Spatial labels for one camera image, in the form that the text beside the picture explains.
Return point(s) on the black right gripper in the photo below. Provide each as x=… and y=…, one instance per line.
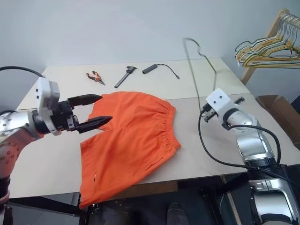
x=209, y=114

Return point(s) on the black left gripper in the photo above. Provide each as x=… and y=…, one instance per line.
x=62, y=111

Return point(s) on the orange shorts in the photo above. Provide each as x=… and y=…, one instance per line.
x=131, y=131

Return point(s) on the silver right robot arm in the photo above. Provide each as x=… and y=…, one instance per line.
x=250, y=145

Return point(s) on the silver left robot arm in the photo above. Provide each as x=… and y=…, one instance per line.
x=14, y=122

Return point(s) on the olive green hanger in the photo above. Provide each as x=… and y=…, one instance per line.
x=267, y=38
x=249, y=65

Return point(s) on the white hanger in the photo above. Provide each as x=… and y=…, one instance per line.
x=240, y=58
x=243, y=61

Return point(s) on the orange hanger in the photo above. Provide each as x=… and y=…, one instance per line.
x=262, y=55
x=262, y=60

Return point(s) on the wooden clothes rack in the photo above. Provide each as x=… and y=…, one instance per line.
x=248, y=73

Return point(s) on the brown cardboard box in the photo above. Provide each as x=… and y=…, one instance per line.
x=279, y=112

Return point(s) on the black caliper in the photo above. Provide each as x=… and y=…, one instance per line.
x=123, y=78

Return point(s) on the group of empty hangers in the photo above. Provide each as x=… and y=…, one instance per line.
x=237, y=53

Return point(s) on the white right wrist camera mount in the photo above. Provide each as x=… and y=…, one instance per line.
x=222, y=103

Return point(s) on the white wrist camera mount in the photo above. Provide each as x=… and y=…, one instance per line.
x=47, y=98
x=222, y=103

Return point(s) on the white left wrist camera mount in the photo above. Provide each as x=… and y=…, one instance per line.
x=47, y=98

